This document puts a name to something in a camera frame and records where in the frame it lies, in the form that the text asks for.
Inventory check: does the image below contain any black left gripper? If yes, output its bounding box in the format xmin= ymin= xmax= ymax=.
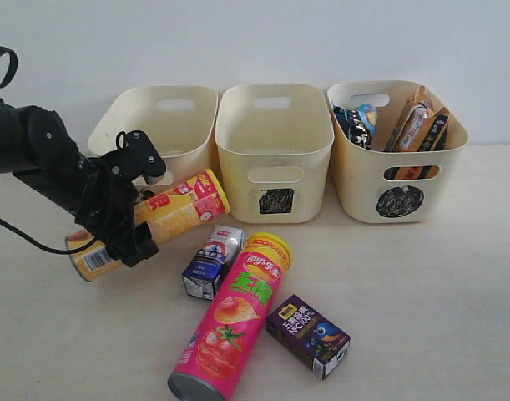
xmin=13 ymin=155 xmax=159 ymax=267

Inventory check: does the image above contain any yellow chips can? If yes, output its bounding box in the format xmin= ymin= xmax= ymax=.
xmin=69 ymin=169 xmax=230 ymax=282

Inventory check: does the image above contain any blue white milk carton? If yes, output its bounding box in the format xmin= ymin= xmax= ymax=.
xmin=182 ymin=225 xmax=245 ymax=300

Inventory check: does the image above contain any pink chips can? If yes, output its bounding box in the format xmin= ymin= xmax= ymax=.
xmin=167 ymin=232 xmax=292 ymax=401

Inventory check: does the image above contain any purple juice carton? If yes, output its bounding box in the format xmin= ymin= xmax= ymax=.
xmin=266 ymin=294 xmax=351 ymax=380

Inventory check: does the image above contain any orange snack bag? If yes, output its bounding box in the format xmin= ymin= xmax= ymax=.
xmin=382 ymin=85 xmax=452 ymax=182

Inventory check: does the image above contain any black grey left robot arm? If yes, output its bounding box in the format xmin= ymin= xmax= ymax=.
xmin=0 ymin=100 xmax=167 ymax=266

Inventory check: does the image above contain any cream bin with triangle mark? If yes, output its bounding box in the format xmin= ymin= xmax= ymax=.
xmin=88 ymin=85 xmax=220 ymax=194

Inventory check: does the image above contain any cream bin with square mark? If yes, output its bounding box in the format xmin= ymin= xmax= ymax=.
xmin=215 ymin=83 xmax=334 ymax=224

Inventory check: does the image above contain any cream bin with circle mark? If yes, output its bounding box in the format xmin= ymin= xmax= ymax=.
xmin=326 ymin=80 xmax=468 ymax=224

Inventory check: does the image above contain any dark blue snack bag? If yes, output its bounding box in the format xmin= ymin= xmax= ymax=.
xmin=333 ymin=104 xmax=377 ymax=150

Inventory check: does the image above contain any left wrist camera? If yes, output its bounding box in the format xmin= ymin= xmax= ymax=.
xmin=99 ymin=129 xmax=167 ymax=185

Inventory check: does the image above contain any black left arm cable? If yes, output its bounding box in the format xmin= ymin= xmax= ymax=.
xmin=0 ymin=46 xmax=101 ymax=255

